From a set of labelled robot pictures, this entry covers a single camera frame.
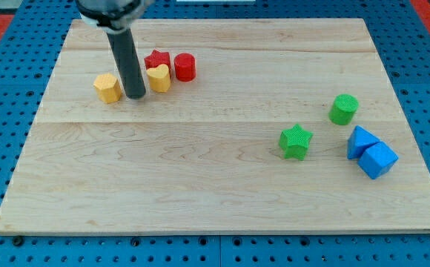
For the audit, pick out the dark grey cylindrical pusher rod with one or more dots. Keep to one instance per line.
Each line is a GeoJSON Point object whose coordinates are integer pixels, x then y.
{"type": "Point", "coordinates": [127, 62]}

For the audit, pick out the red star block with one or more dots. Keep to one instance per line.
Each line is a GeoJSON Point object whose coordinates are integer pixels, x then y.
{"type": "Point", "coordinates": [157, 58]}

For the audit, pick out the yellow hexagon block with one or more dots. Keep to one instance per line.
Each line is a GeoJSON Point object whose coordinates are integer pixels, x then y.
{"type": "Point", "coordinates": [107, 88]}

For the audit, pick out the yellow heart block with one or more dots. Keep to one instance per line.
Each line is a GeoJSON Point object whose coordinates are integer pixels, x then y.
{"type": "Point", "coordinates": [159, 78]}

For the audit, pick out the red cylinder block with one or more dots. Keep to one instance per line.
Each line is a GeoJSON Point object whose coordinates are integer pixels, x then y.
{"type": "Point", "coordinates": [185, 67]}

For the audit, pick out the light wooden board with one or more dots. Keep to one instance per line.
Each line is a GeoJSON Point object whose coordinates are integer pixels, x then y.
{"type": "Point", "coordinates": [204, 157]}

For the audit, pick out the green star block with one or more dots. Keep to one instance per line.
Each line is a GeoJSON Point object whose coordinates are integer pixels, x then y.
{"type": "Point", "coordinates": [295, 142]}

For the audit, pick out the green cylinder block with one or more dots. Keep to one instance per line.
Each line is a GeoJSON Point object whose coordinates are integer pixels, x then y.
{"type": "Point", "coordinates": [343, 109]}

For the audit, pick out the blue triangle block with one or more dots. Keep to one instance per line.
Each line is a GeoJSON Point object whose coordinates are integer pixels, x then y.
{"type": "Point", "coordinates": [359, 141]}

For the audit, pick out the blue cube block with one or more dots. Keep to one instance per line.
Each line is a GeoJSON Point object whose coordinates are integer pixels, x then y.
{"type": "Point", "coordinates": [377, 160]}

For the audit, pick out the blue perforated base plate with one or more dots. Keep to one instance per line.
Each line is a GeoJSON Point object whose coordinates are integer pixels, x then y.
{"type": "Point", "coordinates": [28, 52]}

